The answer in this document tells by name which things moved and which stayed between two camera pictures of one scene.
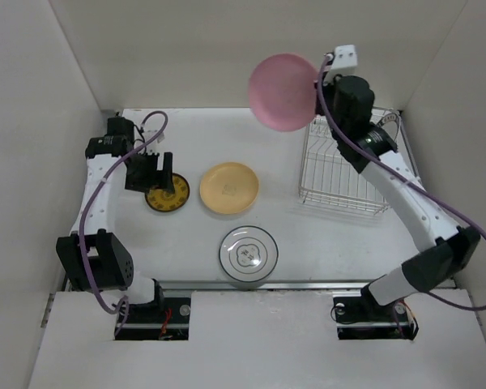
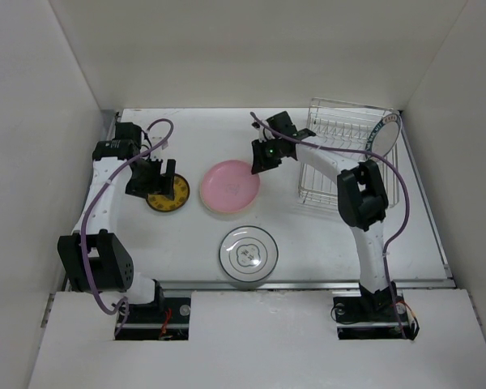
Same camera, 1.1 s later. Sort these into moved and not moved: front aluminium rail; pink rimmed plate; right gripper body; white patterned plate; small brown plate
Moved: right gripper body; pink rimmed plate
Not moved: small brown plate; white patterned plate; front aluminium rail
